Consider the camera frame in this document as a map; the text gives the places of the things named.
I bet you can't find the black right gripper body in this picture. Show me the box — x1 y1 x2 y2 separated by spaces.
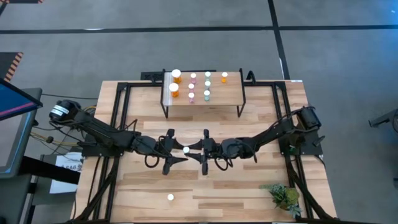
201 129 217 176

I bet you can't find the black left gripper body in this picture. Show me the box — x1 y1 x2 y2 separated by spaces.
160 129 176 175

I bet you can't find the large orange medicine bottle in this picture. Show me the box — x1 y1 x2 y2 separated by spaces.
168 82 180 98
170 68 182 85

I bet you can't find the wooden shelf with black legs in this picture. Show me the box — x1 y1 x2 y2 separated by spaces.
160 67 248 119

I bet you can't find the black power strip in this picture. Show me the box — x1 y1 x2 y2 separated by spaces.
140 70 165 81

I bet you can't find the green artificial succulent plant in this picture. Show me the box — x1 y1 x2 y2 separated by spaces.
259 183 302 218

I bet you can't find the white paper sheet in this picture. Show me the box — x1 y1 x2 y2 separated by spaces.
49 151 84 194

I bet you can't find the black stand beam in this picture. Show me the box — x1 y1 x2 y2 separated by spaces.
18 155 81 185

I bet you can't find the tilted computer monitor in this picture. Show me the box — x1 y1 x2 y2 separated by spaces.
0 78 44 180

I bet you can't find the grey stand leg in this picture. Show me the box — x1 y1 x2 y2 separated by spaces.
368 108 398 129

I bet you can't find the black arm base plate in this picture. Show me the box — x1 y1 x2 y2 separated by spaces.
76 136 127 157
279 130 326 156

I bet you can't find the thin black floor cable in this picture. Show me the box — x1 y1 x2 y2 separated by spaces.
41 92 99 101

